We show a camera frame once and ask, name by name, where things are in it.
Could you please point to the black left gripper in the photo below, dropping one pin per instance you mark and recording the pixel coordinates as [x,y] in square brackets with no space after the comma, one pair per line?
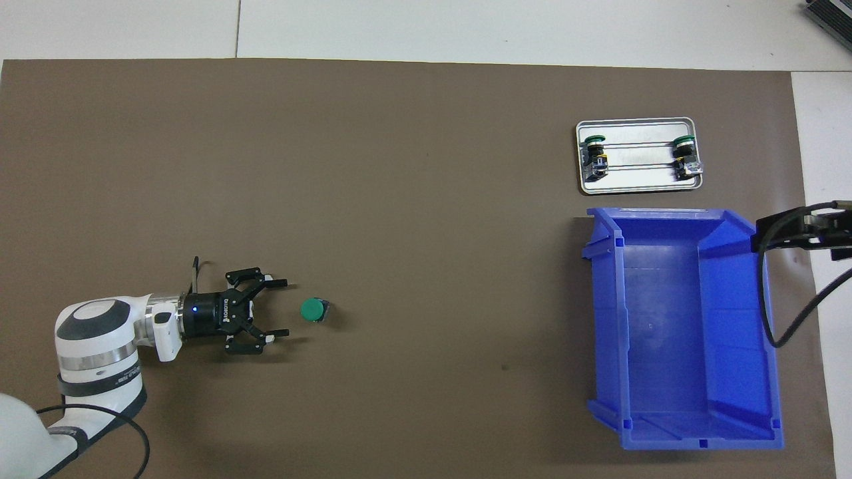
[206,314]

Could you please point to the green push button switch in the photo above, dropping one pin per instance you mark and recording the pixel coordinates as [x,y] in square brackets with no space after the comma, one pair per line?
[311,310]
[685,159]
[596,159]

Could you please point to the silver metal tray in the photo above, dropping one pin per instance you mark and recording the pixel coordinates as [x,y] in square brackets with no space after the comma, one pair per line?
[642,181]

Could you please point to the thin metal rod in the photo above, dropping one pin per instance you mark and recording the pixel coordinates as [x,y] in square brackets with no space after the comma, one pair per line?
[639,142]
[639,166]

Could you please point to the blue plastic storage bin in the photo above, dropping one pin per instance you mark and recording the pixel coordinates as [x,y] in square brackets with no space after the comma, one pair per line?
[665,346]

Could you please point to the brown table mat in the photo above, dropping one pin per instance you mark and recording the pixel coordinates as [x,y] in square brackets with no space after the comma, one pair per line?
[399,199]

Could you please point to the grey ribbed device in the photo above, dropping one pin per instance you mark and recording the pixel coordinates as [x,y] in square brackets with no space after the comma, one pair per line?
[832,16]

